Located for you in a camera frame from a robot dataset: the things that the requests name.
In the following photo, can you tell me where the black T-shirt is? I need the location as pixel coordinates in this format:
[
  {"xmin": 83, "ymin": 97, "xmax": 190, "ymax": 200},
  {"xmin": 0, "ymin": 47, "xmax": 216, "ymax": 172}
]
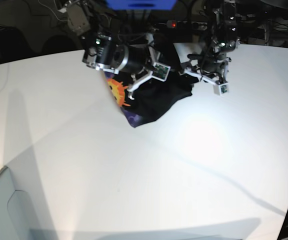
[{"xmin": 103, "ymin": 33, "xmax": 200, "ymax": 129}]

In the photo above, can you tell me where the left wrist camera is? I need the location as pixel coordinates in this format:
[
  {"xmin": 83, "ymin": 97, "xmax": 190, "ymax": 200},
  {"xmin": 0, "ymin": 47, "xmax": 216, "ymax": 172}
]
[{"xmin": 213, "ymin": 83, "xmax": 229, "ymax": 96}]

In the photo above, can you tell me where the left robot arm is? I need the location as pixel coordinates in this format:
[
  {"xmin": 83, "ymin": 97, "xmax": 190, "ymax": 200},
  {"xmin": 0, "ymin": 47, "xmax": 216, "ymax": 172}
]
[{"xmin": 179, "ymin": 0, "xmax": 240, "ymax": 86}]

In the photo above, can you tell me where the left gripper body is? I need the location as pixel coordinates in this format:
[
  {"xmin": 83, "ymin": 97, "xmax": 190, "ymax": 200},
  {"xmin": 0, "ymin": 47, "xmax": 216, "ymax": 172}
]
[{"xmin": 179, "ymin": 53, "xmax": 232, "ymax": 86}]

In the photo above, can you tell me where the black power strip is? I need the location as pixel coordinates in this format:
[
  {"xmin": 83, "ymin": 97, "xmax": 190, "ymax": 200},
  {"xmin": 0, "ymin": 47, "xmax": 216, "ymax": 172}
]
[{"xmin": 166, "ymin": 20, "xmax": 208, "ymax": 31}]

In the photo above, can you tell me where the blue box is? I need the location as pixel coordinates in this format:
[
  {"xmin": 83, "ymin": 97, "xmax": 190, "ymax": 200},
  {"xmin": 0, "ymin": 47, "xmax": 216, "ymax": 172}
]
[{"xmin": 106, "ymin": 0, "xmax": 177, "ymax": 11}]

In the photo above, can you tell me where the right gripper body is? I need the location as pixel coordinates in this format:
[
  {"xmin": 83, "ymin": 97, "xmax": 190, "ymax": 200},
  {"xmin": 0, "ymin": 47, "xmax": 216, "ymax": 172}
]
[{"xmin": 121, "ymin": 33, "xmax": 163, "ymax": 100}]

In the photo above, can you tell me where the grey panel at table corner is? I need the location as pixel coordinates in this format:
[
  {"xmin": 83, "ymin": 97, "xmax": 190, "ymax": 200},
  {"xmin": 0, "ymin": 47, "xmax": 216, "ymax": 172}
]
[{"xmin": 0, "ymin": 166, "xmax": 77, "ymax": 240}]

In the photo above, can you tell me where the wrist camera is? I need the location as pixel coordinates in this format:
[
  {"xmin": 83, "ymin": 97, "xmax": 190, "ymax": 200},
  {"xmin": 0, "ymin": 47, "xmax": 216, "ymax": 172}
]
[
  {"xmin": 152, "ymin": 62, "xmax": 171, "ymax": 82},
  {"xmin": 213, "ymin": 83, "xmax": 229, "ymax": 96}
]

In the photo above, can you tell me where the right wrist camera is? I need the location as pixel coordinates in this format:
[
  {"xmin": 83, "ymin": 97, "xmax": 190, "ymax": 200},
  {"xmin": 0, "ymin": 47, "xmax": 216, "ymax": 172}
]
[{"xmin": 152, "ymin": 62, "xmax": 171, "ymax": 82}]

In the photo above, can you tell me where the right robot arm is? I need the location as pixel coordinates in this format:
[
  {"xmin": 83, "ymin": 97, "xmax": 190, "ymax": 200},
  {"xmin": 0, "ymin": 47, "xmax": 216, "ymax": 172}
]
[{"xmin": 60, "ymin": 0, "xmax": 170, "ymax": 99}]

